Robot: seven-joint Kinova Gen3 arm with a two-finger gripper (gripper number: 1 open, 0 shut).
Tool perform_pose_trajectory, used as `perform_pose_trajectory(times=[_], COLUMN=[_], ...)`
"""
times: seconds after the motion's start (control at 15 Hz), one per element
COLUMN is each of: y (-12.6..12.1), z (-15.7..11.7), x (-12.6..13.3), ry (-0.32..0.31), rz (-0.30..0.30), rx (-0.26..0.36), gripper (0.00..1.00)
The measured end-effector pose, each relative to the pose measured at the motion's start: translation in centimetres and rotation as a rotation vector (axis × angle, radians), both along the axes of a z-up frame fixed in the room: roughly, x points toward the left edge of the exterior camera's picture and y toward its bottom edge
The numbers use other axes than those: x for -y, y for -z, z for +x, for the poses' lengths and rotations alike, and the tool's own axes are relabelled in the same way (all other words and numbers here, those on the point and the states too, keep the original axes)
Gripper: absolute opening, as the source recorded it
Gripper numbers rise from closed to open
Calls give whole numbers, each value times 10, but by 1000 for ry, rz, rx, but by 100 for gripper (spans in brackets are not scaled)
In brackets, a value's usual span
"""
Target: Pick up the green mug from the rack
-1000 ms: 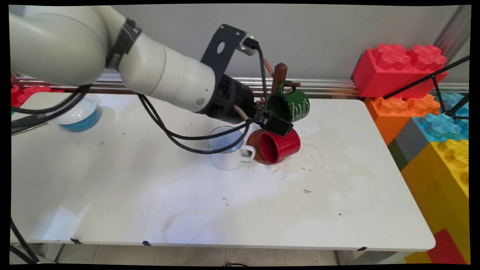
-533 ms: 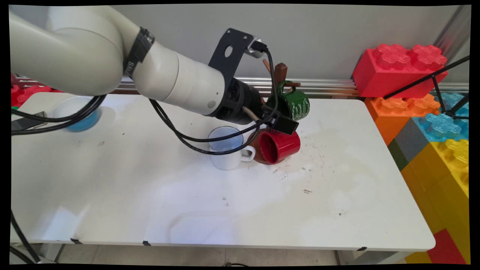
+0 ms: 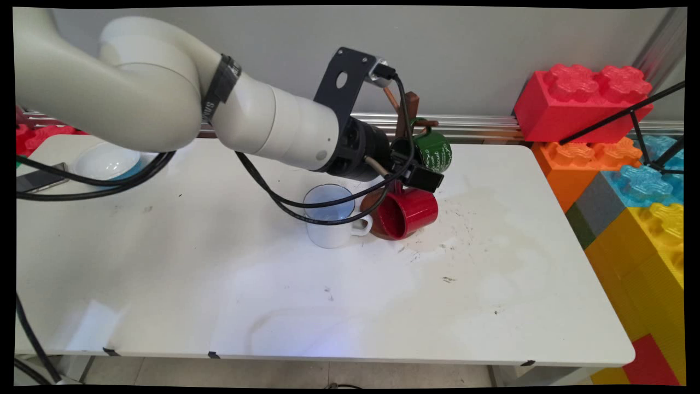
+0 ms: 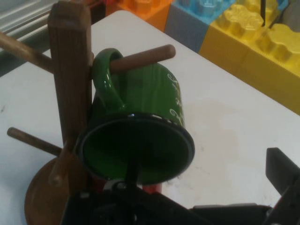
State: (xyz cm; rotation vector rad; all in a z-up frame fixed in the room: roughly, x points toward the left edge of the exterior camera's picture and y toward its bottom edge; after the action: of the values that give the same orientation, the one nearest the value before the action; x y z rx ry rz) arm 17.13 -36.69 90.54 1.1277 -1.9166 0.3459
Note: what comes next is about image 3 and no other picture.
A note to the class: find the orange toy brick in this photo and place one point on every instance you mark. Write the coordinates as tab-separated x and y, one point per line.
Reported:
569	169

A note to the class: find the black tripod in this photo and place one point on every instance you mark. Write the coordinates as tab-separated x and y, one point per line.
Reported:
637	128

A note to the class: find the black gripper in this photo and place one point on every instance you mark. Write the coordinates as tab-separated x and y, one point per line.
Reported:
361	150

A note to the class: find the grey toy brick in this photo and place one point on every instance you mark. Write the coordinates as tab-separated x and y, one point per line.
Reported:
599	208

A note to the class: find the white bowl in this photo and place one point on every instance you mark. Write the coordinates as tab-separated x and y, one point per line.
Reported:
106	161

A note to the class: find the wooden mug tree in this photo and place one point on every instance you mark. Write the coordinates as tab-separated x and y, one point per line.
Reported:
411	106

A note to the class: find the red mug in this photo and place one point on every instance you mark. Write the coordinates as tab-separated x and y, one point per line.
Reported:
415	210

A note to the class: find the white enamel mug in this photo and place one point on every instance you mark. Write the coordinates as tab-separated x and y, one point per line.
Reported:
328	232

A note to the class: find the green mug with white print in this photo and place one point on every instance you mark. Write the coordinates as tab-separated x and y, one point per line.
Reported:
437	153

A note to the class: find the black smartphone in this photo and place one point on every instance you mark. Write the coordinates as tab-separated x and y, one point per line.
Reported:
41	178

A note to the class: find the aluminium rail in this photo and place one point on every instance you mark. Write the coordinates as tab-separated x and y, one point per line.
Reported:
481	125

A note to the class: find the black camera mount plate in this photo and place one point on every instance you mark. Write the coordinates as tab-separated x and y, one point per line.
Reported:
331	93

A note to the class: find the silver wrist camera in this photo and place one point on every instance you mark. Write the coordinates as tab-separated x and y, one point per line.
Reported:
378	74

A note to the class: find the blue toy brick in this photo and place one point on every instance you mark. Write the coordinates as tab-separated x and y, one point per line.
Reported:
640	183

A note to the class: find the aluminium post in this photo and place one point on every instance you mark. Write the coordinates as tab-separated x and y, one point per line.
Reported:
659	46

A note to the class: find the yellow toy brick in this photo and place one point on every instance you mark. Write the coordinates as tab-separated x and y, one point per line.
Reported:
640	273

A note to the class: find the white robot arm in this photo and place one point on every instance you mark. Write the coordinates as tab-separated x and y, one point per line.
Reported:
136	82

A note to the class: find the big red toy brick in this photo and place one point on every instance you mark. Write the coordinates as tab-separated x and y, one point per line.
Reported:
569	109

